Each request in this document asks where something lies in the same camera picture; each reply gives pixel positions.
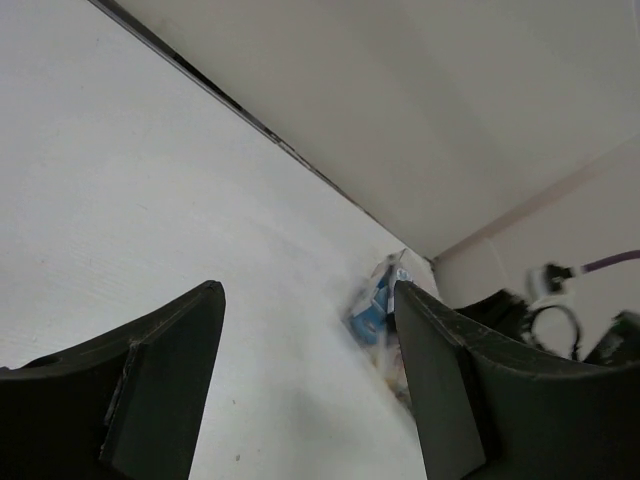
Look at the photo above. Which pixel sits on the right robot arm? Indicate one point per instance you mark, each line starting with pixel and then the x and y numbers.
pixel 514 317

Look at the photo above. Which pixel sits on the clear three-compartment desk organizer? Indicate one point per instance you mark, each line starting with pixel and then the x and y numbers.
pixel 386 354

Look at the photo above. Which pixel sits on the blue round putty tub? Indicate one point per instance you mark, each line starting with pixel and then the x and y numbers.
pixel 385 276
pixel 368 319

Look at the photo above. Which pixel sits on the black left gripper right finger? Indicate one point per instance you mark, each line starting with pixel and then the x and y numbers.
pixel 489 407

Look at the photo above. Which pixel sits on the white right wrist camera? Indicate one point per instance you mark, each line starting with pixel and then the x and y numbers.
pixel 550 284

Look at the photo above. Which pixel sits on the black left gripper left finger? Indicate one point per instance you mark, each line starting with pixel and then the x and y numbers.
pixel 127 404

